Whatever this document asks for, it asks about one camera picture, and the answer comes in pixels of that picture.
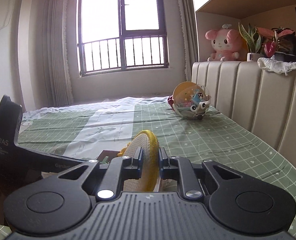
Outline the yellow round brush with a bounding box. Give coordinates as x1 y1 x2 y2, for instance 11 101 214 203
117 130 159 192

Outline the green grid bed sheet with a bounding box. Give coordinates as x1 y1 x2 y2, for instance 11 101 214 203
18 97 296 238

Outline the clear ball toy with eyes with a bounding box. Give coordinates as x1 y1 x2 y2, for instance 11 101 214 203
168 81 211 120

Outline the beige left curtain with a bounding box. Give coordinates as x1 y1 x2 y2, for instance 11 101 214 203
42 0 73 107

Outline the beige curtain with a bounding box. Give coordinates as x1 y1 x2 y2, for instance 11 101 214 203
42 0 73 107
177 0 199 81

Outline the beige padded headboard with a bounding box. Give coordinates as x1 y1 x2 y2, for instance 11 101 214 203
191 61 296 167

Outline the dark framed window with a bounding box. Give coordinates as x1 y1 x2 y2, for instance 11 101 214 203
77 0 169 77

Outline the pink bunny plush doll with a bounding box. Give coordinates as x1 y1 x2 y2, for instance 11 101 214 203
205 24 242 61

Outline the white crumpled cloth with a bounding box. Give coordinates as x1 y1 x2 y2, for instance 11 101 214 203
257 57 296 76

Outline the snake plant in white pot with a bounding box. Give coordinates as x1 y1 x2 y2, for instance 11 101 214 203
238 22 263 62

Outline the red leafed potted plant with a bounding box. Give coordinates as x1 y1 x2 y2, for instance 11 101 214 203
257 27 296 58

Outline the beige right curtain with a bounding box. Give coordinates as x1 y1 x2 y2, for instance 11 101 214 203
177 0 199 81

